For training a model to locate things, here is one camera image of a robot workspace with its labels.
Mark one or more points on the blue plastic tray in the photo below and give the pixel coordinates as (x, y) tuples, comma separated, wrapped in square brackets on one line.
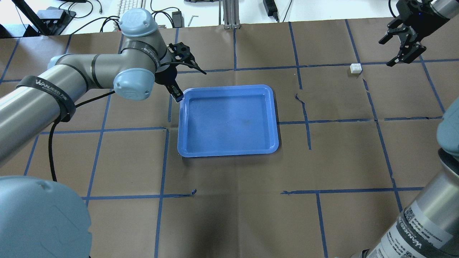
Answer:
[(227, 121)]

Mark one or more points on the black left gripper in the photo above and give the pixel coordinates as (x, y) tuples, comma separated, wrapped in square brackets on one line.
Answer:
[(166, 76)]

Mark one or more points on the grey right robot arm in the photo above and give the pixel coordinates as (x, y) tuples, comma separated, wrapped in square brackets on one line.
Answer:
[(428, 227)]

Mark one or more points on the white block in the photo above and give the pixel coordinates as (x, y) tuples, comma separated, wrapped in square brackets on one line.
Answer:
[(356, 68)]

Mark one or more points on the white keyboard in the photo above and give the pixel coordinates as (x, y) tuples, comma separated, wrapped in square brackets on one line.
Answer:
[(119, 7)]

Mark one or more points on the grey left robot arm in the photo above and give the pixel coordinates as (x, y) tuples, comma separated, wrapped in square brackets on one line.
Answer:
[(71, 107)]

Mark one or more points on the aluminium frame post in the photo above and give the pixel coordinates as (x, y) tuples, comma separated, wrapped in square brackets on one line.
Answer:
[(230, 15)]

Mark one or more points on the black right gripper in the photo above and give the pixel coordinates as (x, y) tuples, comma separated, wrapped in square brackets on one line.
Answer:
[(417, 14)]

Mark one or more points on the black power adapter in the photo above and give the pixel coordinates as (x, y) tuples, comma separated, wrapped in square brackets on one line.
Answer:
[(270, 8)]

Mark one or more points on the black camera stand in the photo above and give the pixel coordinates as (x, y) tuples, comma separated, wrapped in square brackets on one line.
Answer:
[(51, 21)]

